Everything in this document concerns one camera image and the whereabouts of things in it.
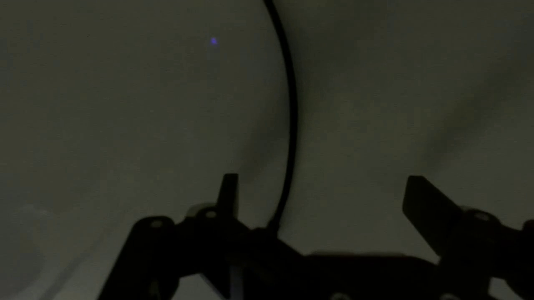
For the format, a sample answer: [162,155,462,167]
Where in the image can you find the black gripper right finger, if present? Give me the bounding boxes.
[402,173,534,300]

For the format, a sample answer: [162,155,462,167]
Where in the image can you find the long black charger cable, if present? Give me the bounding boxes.
[262,0,301,233]

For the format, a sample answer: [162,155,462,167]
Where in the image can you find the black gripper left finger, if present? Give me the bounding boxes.
[99,172,306,300]

